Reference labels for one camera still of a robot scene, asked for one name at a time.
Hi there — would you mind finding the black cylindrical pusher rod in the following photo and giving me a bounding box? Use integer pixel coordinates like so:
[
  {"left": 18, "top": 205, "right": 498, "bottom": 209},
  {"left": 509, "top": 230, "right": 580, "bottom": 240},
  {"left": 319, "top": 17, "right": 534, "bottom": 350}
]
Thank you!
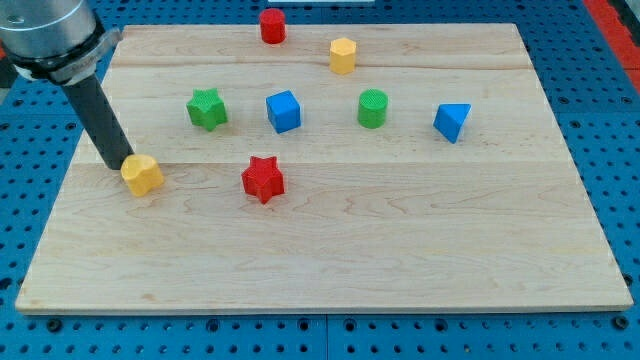
[{"left": 62, "top": 75, "right": 134, "bottom": 170}]

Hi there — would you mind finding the yellow heart block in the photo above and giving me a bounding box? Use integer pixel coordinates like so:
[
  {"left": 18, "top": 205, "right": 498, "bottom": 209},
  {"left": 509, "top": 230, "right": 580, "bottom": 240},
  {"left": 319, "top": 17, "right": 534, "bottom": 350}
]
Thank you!
[{"left": 121, "top": 154, "right": 164, "bottom": 197}]

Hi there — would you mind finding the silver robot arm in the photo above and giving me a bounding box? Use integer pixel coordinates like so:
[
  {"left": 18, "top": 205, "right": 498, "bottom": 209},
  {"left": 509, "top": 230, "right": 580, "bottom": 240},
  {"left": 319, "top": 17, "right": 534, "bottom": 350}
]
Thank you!
[{"left": 1, "top": 0, "right": 134, "bottom": 170}]

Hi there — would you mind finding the green star block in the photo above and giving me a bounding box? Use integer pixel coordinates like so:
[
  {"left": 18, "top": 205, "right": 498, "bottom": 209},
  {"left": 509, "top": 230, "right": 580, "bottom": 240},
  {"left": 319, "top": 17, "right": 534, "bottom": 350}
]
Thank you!
[{"left": 186, "top": 88, "right": 228, "bottom": 131}]

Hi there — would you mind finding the red star block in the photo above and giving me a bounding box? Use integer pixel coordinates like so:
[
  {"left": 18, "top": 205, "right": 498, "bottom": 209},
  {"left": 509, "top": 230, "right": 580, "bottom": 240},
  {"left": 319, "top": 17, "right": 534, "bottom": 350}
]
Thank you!
[{"left": 241, "top": 156, "right": 285, "bottom": 204}]

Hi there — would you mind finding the blue cube block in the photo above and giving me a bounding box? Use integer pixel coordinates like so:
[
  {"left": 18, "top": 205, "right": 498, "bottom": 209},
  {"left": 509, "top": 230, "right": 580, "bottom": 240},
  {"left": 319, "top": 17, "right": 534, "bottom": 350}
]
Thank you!
[{"left": 265, "top": 90, "right": 301, "bottom": 134}]

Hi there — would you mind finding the red cylinder block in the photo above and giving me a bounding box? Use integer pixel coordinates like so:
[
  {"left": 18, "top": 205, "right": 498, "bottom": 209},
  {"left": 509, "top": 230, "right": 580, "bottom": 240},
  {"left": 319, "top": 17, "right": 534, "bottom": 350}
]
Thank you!
[{"left": 258, "top": 8, "right": 286, "bottom": 45}]

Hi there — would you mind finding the light wooden board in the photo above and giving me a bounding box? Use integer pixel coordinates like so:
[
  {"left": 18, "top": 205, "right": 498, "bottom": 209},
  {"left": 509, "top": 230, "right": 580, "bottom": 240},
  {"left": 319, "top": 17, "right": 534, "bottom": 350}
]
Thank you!
[{"left": 15, "top": 23, "right": 633, "bottom": 315}]

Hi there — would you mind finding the yellow hexagon block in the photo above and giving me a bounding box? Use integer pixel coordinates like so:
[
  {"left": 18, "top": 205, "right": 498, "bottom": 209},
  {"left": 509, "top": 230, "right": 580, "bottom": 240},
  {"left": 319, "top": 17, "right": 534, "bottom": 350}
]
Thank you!
[{"left": 329, "top": 38, "right": 357, "bottom": 75}]

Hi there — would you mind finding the green cylinder block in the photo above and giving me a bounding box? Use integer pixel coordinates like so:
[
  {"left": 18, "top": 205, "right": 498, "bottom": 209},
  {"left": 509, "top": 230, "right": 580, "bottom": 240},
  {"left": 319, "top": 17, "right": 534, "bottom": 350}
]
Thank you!
[{"left": 357, "top": 88, "right": 389, "bottom": 129}]

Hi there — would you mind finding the blue triangular prism block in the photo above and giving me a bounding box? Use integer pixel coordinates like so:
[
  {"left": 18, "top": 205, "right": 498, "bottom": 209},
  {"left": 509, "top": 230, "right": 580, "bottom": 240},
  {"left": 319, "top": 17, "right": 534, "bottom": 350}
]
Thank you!
[{"left": 433, "top": 103, "right": 472, "bottom": 144}]

